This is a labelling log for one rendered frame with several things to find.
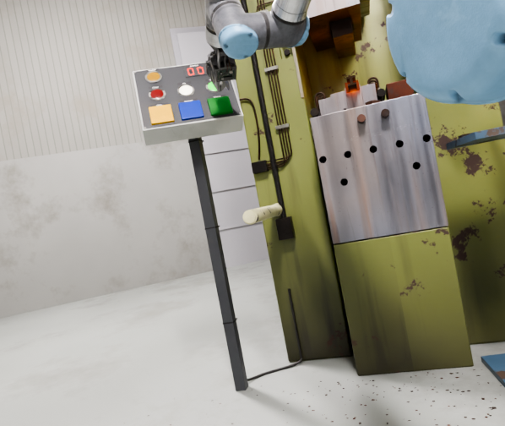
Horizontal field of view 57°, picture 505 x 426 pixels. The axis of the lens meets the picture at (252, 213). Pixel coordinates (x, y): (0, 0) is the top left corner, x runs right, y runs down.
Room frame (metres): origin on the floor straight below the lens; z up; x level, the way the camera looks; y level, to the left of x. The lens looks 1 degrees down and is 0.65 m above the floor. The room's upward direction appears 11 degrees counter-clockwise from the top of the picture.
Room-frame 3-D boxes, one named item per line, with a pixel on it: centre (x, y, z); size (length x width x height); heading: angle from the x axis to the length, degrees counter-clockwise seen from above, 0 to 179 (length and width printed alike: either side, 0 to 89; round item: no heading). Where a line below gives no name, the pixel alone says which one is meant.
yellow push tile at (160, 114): (1.56, 0.24, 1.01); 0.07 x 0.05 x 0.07; 100
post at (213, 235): (1.70, 0.16, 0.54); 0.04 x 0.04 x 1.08; 75
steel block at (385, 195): (1.84, -0.51, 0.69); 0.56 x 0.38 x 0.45; 165
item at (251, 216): (1.64, -0.04, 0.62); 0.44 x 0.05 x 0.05; 165
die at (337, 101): (1.84, -0.45, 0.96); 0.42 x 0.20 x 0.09; 165
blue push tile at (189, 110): (1.58, 0.14, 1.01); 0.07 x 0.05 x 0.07; 100
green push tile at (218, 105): (1.59, 0.04, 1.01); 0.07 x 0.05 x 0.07; 100
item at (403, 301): (1.84, -0.51, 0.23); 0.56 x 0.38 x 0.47; 165
